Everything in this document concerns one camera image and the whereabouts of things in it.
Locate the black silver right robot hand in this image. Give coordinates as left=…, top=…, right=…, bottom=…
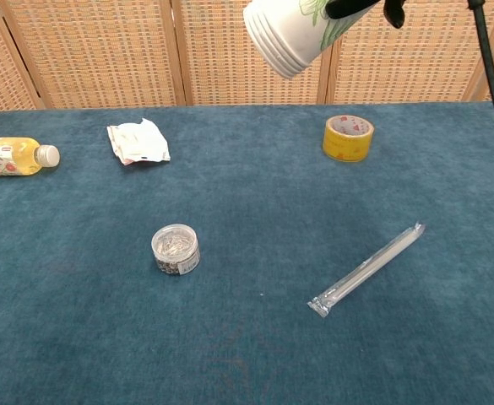
left=326, top=0, right=408, bottom=30

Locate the white paper cup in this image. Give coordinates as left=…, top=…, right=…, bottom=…
left=242, top=0, right=381, bottom=80

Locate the small clear round lid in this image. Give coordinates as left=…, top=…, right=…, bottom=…
left=150, top=223, right=201, bottom=276

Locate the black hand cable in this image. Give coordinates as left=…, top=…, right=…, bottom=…
left=467, top=0, right=494, bottom=154

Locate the plastic wrapped straw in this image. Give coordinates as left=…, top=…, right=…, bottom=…
left=307, top=221, right=426, bottom=319

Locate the yellow packing tape roll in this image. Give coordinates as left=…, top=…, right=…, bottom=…
left=322, top=115, right=376, bottom=164

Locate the yellow drink plastic bottle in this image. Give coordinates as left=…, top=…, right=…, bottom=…
left=0, top=137, right=61, bottom=177

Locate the crumpled white pink packet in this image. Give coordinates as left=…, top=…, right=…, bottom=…
left=106, top=117, right=171, bottom=167

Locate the blue carpet table mat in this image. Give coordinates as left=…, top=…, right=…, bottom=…
left=0, top=100, right=494, bottom=405

